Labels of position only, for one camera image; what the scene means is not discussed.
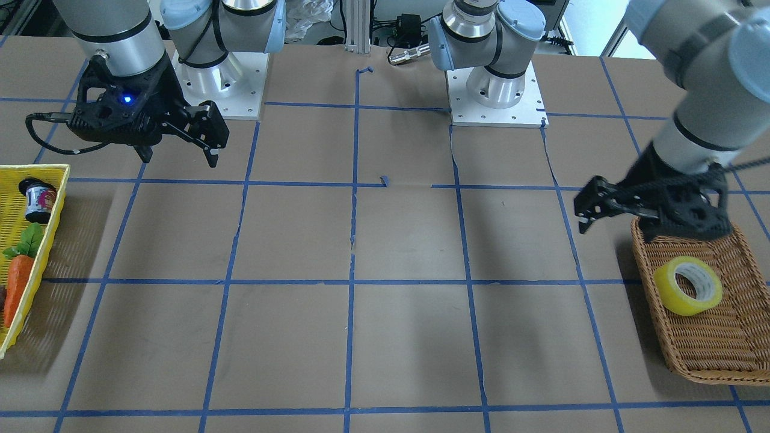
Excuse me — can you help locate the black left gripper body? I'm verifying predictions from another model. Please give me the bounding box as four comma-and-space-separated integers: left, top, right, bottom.
574, 143, 733, 243

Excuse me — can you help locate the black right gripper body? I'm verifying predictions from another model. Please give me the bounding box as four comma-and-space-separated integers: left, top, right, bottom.
67, 55, 229, 151

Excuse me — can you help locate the yellow tape roll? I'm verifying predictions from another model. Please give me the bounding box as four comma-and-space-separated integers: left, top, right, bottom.
653, 256, 724, 317

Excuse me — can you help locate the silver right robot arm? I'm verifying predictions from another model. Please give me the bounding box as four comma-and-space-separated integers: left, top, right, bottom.
44, 1, 286, 167

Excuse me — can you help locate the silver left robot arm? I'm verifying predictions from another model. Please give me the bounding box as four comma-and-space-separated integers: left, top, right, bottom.
427, 1, 768, 242

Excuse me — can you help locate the brown wicker basket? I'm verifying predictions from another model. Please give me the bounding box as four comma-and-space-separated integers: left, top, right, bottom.
630, 218, 769, 386

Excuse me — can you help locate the small printed can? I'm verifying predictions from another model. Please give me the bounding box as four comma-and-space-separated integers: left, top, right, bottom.
17, 177, 57, 225

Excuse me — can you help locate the yellow plastic basket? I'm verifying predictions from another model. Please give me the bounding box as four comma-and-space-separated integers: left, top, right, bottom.
1, 164, 70, 357

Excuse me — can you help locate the orange toy carrot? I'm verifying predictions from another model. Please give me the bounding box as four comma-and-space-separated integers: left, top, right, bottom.
2, 224, 44, 327

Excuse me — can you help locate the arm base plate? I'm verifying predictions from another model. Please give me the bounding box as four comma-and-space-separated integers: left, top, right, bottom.
445, 62, 549, 128
171, 52, 271, 121

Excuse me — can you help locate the aluminium frame post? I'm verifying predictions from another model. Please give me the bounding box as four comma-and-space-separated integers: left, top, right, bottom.
339, 1, 374, 57

